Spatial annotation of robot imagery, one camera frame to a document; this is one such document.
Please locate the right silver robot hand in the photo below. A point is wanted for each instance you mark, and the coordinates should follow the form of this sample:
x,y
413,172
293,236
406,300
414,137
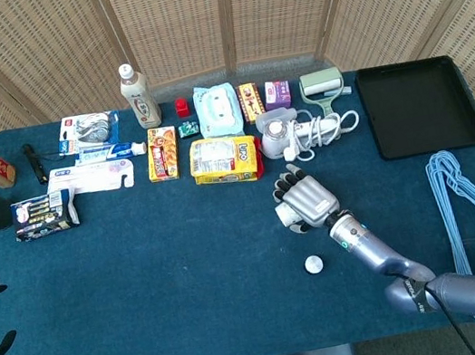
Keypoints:
x,y
310,199

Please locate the white paper cup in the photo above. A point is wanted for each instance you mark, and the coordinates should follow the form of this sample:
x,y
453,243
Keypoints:
x,y
286,214

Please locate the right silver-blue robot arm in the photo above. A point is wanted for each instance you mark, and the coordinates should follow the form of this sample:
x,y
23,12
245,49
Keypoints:
x,y
380,253

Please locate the small white lid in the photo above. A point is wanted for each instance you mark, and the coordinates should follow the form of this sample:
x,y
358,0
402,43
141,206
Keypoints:
x,y
314,264

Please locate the white round bottle pink cap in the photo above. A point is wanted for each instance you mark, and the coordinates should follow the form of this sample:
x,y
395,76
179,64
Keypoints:
x,y
274,141

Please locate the yellow snack bag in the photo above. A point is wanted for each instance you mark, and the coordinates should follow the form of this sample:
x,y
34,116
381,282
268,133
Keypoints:
x,y
223,159

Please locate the dark pad package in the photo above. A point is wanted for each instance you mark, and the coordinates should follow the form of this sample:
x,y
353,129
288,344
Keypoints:
x,y
41,214

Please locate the small purple box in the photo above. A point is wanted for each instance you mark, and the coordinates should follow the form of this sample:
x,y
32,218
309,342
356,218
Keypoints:
x,y
276,94

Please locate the green lint roller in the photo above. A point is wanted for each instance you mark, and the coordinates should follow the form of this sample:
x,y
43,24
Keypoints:
x,y
321,87

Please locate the red yellow narrow box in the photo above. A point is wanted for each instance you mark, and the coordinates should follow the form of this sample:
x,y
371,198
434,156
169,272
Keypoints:
x,y
251,101

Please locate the light blue wet wipes pack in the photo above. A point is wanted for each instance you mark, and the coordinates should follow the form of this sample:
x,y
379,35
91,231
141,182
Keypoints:
x,y
217,109

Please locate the small green candy pack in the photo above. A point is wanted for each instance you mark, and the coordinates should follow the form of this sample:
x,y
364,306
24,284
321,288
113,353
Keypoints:
x,y
187,128

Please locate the black plastic tray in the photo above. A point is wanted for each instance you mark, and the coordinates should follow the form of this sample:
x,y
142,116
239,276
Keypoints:
x,y
420,106

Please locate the black marker pen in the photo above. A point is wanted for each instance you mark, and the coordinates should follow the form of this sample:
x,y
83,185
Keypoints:
x,y
35,165

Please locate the yellow orange curry box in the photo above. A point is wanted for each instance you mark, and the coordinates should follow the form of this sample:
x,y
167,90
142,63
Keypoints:
x,y
162,154

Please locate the small red block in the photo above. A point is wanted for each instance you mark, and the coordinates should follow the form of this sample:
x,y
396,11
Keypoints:
x,y
181,107

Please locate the blue tablecloth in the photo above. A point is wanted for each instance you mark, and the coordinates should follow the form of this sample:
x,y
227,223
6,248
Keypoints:
x,y
166,268

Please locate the white toothbrush package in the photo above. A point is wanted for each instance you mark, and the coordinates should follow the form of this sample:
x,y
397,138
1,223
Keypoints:
x,y
90,177

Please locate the milk tea bottle white cap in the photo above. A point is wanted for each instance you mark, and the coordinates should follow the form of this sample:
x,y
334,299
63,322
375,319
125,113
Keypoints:
x,y
141,104

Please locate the blue white toothpaste tube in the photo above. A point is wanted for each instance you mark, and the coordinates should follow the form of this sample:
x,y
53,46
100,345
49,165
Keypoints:
x,y
109,152

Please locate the red blue blister pack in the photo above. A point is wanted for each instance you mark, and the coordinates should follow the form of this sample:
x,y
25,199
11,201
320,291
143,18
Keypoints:
x,y
88,130

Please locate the woven folding room screen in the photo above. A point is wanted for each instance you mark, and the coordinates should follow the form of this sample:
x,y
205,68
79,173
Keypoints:
x,y
173,23

